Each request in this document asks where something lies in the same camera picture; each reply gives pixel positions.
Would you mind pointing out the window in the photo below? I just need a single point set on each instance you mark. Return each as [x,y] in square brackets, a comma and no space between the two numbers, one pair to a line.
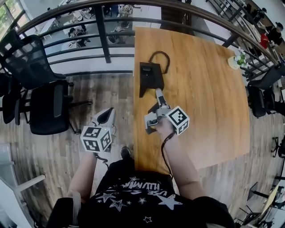
[9,11]

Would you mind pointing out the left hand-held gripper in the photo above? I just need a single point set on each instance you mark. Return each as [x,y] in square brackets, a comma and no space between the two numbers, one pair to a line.
[95,138]

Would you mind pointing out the black board on stand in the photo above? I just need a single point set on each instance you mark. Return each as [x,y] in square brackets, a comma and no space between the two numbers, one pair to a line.
[253,192]

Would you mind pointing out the light wooden side table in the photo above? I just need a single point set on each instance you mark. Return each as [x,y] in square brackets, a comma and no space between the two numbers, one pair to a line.
[270,200]

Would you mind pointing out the person's left forearm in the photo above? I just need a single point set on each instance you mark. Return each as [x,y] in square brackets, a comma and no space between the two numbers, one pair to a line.
[83,176]

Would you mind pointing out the white shelf unit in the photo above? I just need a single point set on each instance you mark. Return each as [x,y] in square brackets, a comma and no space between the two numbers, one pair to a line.
[13,191]

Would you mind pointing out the person's left black shoe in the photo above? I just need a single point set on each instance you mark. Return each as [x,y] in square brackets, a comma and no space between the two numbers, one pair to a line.
[125,152]

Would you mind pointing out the black railing with wooden handrail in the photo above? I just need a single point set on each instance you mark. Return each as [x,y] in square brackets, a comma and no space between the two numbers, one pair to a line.
[102,33]

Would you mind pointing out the person's black star-print shirt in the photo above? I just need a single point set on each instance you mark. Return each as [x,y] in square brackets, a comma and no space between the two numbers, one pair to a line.
[138,204]

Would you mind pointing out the black folding stand legs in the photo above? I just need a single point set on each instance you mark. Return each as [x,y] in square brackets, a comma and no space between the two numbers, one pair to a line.
[249,214]

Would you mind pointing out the black mesh office chair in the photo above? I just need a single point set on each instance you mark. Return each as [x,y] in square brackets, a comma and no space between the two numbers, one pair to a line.
[49,107]
[10,107]
[258,100]
[276,104]

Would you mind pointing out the white pot with flowers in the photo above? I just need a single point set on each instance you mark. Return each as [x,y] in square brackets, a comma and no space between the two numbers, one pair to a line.
[233,62]

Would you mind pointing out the black office chair base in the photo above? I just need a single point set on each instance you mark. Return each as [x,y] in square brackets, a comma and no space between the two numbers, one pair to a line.
[280,147]

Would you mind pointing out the person's right hand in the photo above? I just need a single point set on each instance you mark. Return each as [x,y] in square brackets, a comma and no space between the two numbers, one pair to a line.
[164,128]

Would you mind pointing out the person's right forearm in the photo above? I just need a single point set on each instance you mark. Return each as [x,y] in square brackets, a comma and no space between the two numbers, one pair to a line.
[182,169]

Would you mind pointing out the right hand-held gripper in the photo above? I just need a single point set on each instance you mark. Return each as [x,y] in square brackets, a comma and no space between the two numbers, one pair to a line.
[179,120]

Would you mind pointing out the black device with cable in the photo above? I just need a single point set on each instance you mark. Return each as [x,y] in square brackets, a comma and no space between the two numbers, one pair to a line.
[151,80]

